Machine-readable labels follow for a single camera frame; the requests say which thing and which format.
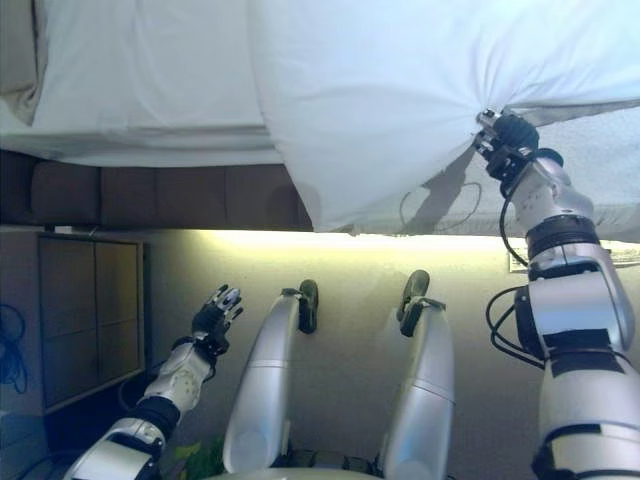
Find silver robot right leg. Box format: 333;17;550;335
382;297;456;480

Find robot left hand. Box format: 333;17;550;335
192;284;245;357

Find wooden nightstand with drawers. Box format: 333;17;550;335
37;233;147;414

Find dark robot foot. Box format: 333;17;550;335
396;269;432;337
297;278;320;335

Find blue cable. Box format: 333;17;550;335
0;302;29;396

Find dark robot left foot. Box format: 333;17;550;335
297;278;320;335

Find silver robot left leg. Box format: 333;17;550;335
222;288;304;475

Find brown upholstered bed frame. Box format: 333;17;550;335
0;149;316;231

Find green plant leaves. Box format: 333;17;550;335
172;437;226;479

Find dark robot right foot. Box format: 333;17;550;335
396;269;432;337

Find mattress with white sheet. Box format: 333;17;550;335
0;0;286;166

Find white duvet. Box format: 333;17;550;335
249;0;640;234

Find large beige pillow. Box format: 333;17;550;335
0;0;41;126

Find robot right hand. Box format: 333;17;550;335
474;107;541;199

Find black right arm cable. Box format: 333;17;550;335
487;195;549;371

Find silver robot leg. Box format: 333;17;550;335
382;297;456;480
222;288;304;475

